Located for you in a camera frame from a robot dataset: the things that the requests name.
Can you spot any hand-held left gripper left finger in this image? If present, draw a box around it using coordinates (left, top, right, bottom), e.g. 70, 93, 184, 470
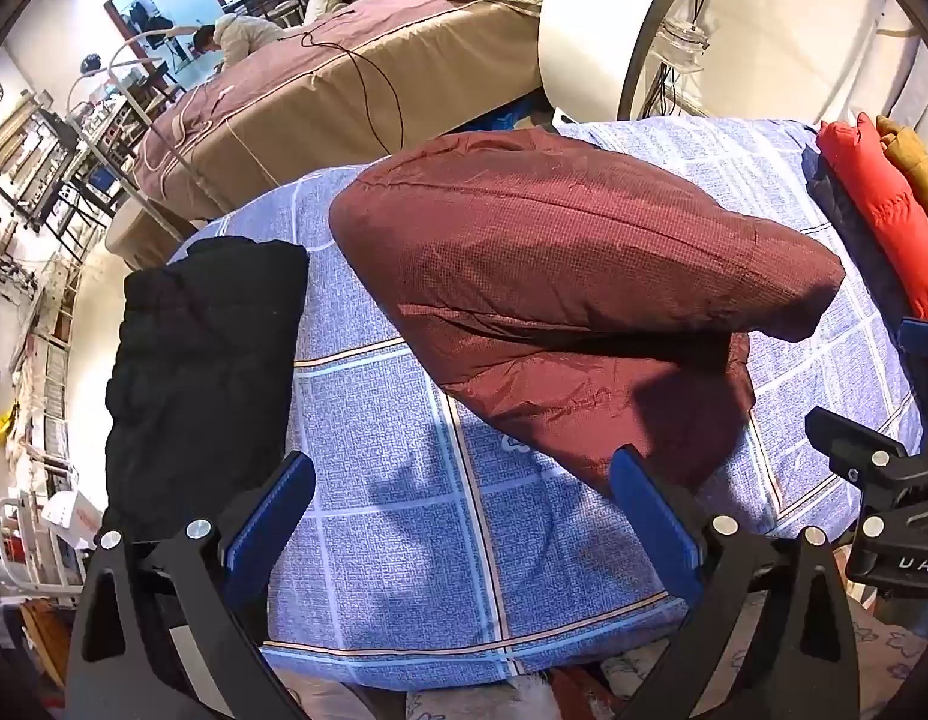
62, 452, 316, 720

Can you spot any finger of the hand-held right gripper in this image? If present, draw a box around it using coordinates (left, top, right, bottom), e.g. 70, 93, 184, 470
899, 317, 928, 406
804, 406, 928, 515

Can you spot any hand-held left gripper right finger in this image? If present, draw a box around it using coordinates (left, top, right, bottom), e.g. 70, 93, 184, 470
608, 446, 862, 720

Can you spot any maroon checked jacket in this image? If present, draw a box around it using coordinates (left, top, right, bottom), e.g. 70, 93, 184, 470
329, 127, 846, 500

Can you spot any blue checked bedsheet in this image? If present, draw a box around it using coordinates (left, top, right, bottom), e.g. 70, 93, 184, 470
164, 116, 926, 691

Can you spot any red puffer jacket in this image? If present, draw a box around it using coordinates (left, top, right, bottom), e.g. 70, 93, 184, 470
816, 114, 928, 331

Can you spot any mustard jacket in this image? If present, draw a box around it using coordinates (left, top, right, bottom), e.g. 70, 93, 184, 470
876, 116, 928, 241

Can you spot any black jacket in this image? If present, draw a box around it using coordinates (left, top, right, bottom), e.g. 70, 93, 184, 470
104, 236, 311, 541

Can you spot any white cardboard box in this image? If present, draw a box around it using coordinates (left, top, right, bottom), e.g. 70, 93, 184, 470
42, 490, 103, 550

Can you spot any brown bed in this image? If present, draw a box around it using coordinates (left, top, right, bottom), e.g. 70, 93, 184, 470
130, 0, 547, 222

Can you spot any display shelf rack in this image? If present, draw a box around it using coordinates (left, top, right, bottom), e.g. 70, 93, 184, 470
0, 90, 139, 245

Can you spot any white round machine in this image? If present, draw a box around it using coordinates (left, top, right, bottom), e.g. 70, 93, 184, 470
537, 0, 731, 121

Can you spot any black cable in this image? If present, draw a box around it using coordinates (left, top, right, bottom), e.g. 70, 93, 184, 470
299, 4, 406, 155

